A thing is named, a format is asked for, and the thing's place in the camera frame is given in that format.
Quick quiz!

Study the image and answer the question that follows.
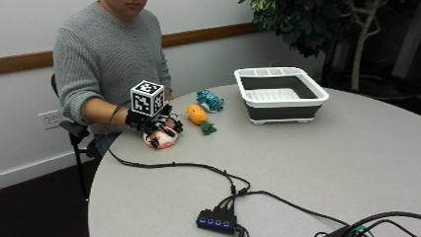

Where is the thick black cable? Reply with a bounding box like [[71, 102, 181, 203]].
[[313, 210, 421, 237]]

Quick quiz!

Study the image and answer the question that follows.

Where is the black hub cable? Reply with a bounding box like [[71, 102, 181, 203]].
[[216, 190, 353, 228]]

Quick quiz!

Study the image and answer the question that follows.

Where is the wooden wall rail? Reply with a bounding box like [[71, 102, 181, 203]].
[[0, 22, 259, 75]]

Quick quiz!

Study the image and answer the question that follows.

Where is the white marker cube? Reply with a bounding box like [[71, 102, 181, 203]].
[[129, 79, 167, 118]]

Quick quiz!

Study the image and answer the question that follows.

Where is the green indoor tree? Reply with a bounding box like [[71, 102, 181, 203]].
[[239, 0, 421, 92]]

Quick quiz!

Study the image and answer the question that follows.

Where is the black usb hub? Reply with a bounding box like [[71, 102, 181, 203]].
[[195, 208, 239, 235]]

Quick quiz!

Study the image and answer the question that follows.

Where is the black glove cable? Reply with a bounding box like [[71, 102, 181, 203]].
[[105, 100, 253, 211]]

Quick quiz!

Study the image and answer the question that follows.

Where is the teal spotted plush toy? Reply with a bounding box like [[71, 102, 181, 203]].
[[195, 89, 225, 114]]

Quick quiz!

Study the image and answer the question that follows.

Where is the white and grey dish tub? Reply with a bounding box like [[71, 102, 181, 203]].
[[233, 66, 331, 125]]

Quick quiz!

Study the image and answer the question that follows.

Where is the the person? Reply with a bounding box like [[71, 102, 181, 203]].
[[52, 0, 176, 159]]

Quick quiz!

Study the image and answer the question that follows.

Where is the white wall outlet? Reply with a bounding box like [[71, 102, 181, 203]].
[[37, 110, 63, 130]]

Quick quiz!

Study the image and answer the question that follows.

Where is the black office chair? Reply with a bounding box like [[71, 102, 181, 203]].
[[51, 72, 103, 201]]

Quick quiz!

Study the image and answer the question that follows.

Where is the orange carrot plush toy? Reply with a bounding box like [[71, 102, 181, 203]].
[[185, 104, 219, 136]]

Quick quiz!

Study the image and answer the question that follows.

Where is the white and red plush toy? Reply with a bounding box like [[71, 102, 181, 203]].
[[143, 126, 180, 150]]

